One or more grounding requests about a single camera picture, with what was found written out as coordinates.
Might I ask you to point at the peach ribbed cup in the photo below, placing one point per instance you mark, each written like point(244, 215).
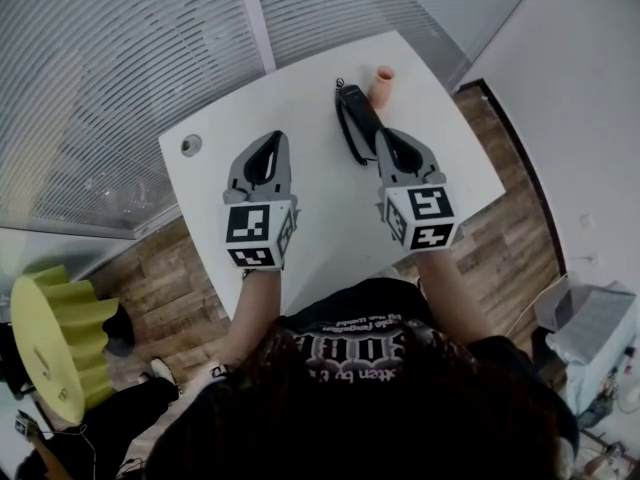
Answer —
point(381, 85)

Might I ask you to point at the yellow-green pleated stool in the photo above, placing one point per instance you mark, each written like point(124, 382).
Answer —
point(55, 333)

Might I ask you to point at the person's black printed t-shirt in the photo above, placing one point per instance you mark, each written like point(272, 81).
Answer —
point(365, 303)

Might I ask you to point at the striped glass partition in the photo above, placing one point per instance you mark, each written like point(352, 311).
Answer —
point(125, 78)

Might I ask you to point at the grey round desk grommet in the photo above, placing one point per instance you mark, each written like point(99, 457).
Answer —
point(191, 145)

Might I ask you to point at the person's left forearm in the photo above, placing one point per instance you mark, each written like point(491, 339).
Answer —
point(252, 313)

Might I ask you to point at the white covered cabinet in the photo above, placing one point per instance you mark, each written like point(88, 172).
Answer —
point(595, 338)

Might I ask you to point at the black bag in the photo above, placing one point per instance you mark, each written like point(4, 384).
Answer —
point(120, 328)

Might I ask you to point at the white plastic bottle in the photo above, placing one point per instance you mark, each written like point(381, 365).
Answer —
point(632, 395)

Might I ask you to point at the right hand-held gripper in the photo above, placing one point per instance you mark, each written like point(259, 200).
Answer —
point(430, 208)

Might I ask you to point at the person's right forearm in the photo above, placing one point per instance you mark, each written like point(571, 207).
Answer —
point(450, 293)

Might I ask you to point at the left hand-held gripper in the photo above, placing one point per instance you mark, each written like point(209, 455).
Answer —
point(250, 228)

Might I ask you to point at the another person's forearm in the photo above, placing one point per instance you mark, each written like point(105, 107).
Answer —
point(47, 455)

